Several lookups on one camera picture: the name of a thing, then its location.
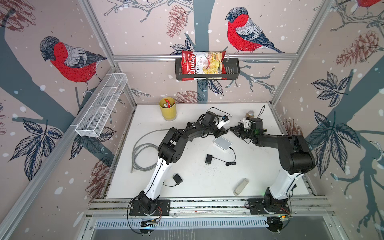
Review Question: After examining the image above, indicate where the black ethernet cable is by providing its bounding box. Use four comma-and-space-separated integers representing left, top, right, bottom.
206, 107, 232, 119

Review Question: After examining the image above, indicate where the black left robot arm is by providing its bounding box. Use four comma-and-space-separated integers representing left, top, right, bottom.
138, 111, 230, 213

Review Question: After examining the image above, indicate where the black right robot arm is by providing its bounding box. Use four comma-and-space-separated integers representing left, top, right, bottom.
230, 118, 316, 207

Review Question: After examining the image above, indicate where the yellow pen cup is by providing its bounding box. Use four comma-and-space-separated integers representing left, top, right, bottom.
159, 97, 177, 121

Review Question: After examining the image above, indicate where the beige power strip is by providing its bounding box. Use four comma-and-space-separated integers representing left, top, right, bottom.
233, 178, 249, 197

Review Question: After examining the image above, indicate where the red cassava chips bag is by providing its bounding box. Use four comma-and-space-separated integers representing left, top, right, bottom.
182, 51, 226, 75

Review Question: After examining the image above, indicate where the black wall plug adapter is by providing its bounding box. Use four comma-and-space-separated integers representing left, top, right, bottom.
173, 174, 183, 186

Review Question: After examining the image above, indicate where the black wire wall basket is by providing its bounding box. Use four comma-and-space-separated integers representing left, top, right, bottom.
175, 58, 240, 81

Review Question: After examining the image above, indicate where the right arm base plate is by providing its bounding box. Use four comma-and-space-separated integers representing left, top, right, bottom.
247, 198, 291, 215

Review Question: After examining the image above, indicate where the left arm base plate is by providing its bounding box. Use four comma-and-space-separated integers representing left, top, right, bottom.
129, 199, 171, 217

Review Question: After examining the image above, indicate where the white mesh wall shelf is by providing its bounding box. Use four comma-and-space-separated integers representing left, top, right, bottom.
75, 73, 128, 138

